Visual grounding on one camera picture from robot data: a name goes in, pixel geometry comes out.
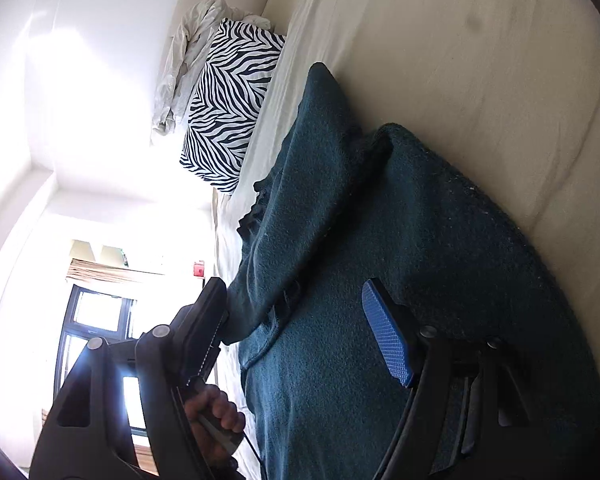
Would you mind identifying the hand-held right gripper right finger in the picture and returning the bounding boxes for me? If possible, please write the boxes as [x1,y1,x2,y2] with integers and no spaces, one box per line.
[361,277,548,480]

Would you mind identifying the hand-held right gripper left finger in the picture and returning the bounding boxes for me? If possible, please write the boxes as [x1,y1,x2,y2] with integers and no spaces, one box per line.
[30,276,241,480]

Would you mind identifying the dark teal knit sweater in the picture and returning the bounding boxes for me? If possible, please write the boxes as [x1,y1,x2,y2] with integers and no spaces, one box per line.
[219,62,600,480]

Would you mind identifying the person's left hand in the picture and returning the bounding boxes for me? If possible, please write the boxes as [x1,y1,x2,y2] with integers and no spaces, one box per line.
[184,385,246,461]

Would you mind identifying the beige curtain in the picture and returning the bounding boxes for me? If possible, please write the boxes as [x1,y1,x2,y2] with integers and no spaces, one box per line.
[65,257,167,287]

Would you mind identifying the black framed window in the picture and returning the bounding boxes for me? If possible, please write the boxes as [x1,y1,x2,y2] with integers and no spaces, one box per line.
[52,285,151,438]

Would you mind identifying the zebra print pillow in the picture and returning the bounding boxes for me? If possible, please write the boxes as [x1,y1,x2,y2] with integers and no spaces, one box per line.
[179,17,287,195]

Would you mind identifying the crumpled white duvet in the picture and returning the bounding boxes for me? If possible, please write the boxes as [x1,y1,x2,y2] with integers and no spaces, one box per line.
[151,0,272,136]

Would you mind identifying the beige bed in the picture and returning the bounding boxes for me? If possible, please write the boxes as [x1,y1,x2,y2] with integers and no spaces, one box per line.
[200,0,600,480]

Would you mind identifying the white wall shelf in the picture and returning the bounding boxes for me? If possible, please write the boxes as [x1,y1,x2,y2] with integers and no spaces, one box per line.
[70,239,131,267]

